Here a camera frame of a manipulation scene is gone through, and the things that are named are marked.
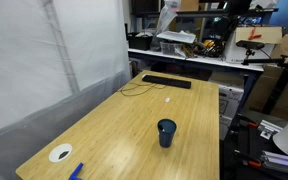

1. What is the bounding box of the clear plastic bag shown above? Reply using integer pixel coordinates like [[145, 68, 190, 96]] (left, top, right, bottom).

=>
[[149, 0, 182, 51]]

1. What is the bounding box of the orange handled clamp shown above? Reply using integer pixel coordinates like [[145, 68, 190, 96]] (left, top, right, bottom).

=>
[[234, 149, 263, 169], [237, 114, 260, 129]]

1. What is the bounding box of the white equipment box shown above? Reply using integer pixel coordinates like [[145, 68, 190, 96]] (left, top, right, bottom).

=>
[[223, 33, 265, 66]]

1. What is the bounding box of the black metal shelf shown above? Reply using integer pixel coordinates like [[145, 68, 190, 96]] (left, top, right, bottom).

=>
[[130, 0, 280, 20]]

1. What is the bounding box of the black computer keyboard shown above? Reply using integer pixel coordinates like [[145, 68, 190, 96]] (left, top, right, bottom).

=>
[[141, 74, 193, 90]]

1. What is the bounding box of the silver metal bracket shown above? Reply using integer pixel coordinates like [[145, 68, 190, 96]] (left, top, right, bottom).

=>
[[257, 119, 284, 141]]

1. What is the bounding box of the black stand pole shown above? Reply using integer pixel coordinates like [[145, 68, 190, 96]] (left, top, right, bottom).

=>
[[262, 36, 288, 116]]

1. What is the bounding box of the cardboard box with red mark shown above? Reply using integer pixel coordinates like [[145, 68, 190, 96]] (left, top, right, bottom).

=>
[[234, 25, 284, 45]]

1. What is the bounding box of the white round table grommet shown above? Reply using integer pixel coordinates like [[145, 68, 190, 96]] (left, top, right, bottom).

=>
[[48, 143, 74, 164]]

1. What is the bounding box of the aluminium extrusion bar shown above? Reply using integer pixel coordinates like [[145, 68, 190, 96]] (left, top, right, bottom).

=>
[[260, 150, 288, 177]]

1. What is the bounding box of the black storage bin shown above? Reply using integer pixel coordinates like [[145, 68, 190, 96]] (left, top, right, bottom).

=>
[[127, 32, 154, 51]]

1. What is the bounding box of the black stereo camera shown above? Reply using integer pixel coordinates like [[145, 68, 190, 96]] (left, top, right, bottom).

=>
[[235, 39, 266, 51]]

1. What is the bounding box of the white flat tray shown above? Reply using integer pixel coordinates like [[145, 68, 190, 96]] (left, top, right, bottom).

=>
[[156, 30, 197, 44]]

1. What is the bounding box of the white workbench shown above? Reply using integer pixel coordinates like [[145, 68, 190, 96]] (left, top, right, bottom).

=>
[[127, 48, 265, 73]]

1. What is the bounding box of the clear plastic bin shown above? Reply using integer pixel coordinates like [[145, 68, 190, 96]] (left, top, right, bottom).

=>
[[159, 41, 187, 58]]

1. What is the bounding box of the large brown cardboard box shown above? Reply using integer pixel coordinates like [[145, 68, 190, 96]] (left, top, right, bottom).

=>
[[243, 33, 288, 121]]

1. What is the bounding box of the thin black keyboard cable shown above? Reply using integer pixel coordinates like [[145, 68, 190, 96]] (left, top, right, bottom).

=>
[[118, 81, 167, 98]]

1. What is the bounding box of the blue plastic cup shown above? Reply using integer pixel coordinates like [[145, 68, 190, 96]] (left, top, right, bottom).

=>
[[156, 118, 178, 149]]

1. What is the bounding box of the white printed carton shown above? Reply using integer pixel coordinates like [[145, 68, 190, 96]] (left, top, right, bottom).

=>
[[218, 83, 245, 141]]

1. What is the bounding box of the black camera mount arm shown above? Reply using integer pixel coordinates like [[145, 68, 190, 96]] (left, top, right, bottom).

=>
[[241, 54, 288, 67]]

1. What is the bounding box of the white translucent curtain sheet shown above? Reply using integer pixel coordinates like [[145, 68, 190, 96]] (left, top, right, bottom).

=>
[[0, 0, 132, 180]]

